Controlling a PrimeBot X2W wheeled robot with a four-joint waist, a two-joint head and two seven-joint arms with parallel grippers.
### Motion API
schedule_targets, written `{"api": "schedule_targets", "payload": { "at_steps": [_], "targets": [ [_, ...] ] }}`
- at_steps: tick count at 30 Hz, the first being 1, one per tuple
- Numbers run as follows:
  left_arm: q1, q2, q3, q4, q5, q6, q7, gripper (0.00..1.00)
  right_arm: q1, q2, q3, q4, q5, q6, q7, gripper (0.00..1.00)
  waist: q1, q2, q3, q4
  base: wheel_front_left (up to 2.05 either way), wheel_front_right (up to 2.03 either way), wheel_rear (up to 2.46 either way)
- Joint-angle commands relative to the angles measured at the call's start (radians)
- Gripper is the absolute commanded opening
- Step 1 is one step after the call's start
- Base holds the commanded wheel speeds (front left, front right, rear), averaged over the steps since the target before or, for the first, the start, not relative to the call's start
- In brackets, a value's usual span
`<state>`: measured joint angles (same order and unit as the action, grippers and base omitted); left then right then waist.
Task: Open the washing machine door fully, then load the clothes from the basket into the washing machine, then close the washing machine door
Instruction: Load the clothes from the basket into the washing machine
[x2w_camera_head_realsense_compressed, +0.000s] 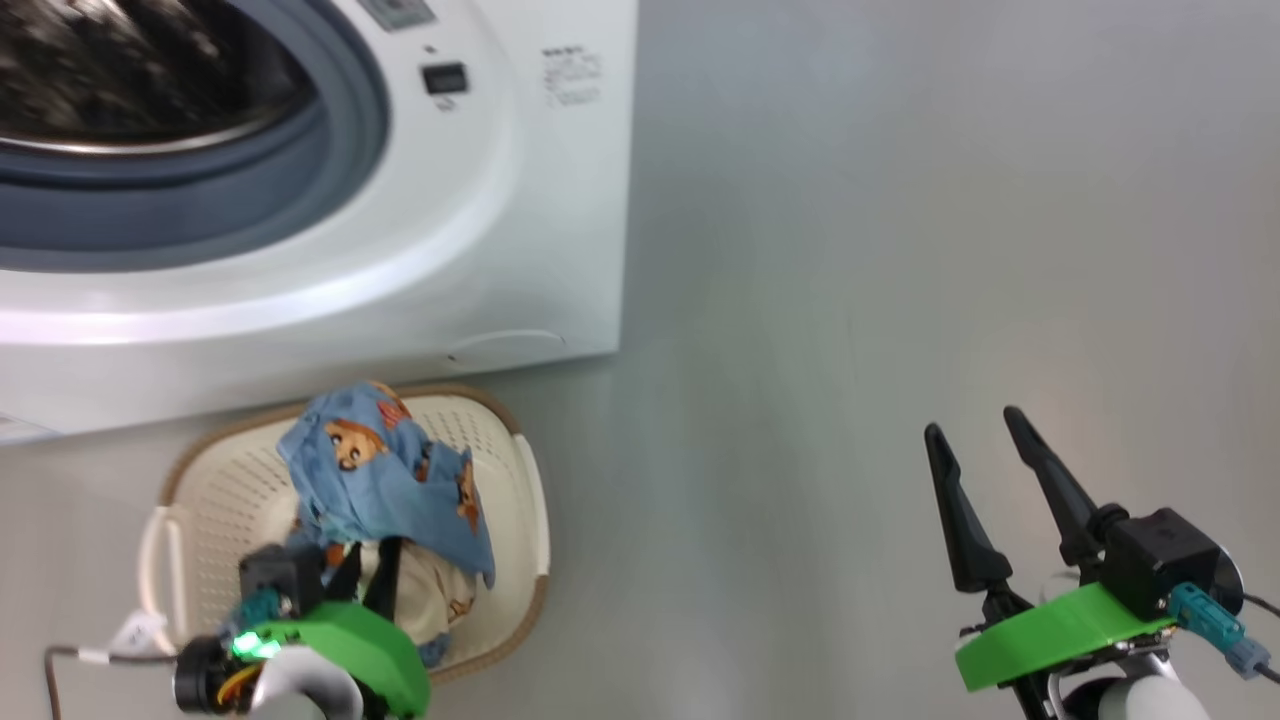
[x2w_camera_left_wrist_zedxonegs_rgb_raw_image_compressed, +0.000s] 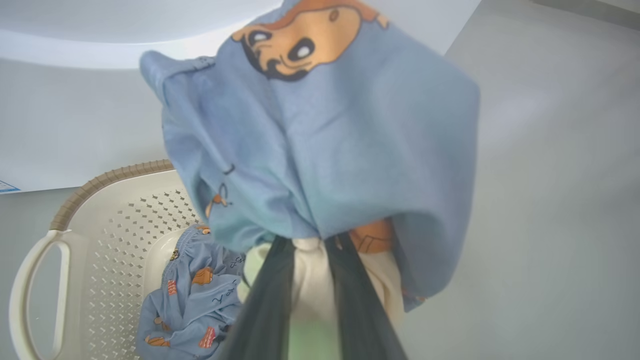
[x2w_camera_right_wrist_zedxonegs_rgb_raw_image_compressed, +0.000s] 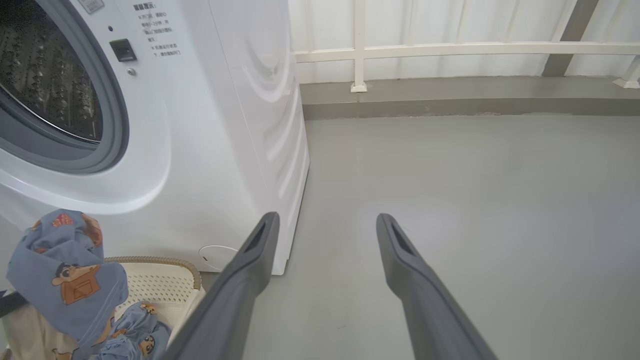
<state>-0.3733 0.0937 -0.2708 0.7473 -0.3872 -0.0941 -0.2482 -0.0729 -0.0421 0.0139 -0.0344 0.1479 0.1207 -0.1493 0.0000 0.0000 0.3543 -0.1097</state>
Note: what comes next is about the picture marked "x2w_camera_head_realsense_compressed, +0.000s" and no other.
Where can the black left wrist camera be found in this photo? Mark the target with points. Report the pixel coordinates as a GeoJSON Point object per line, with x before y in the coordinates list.
{"type": "Point", "coordinates": [282, 578]}

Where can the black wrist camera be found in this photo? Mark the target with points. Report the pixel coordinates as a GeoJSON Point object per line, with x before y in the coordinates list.
{"type": "Point", "coordinates": [1165, 560]}
{"type": "Point", "coordinates": [282, 578]}

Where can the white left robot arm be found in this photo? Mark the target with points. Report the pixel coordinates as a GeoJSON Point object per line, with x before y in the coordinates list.
{"type": "Point", "coordinates": [300, 690]}

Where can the cream garment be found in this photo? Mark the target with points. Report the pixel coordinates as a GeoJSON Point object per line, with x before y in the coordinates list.
{"type": "Point", "coordinates": [425, 590]}

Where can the cream perforated laundry basket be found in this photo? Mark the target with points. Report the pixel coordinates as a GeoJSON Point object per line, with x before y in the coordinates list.
{"type": "Point", "coordinates": [230, 500]}

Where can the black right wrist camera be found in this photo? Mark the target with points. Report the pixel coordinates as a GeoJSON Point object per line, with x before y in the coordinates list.
{"type": "Point", "coordinates": [1165, 560]}

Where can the round washer filter cover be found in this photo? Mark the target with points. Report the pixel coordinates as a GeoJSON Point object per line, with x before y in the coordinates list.
{"type": "Point", "coordinates": [510, 347]}

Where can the small blue printed garment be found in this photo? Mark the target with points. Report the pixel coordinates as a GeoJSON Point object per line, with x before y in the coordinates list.
{"type": "Point", "coordinates": [432, 652]}

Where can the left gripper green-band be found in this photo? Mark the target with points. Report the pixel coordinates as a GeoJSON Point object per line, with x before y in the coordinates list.
{"type": "Point", "coordinates": [370, 650]}

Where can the large blue printed garment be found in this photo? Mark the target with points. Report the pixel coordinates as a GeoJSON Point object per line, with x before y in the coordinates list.
{"type": "Point", "coordinates": [390, 480]}

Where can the white front-load washing machine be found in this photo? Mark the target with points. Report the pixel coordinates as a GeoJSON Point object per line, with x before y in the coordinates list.
{"type": "Point", "coordinates": [500, 200]}

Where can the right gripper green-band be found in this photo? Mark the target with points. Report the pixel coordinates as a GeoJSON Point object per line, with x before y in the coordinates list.
{"type": "Point", "coordinates": [1060, 630]}

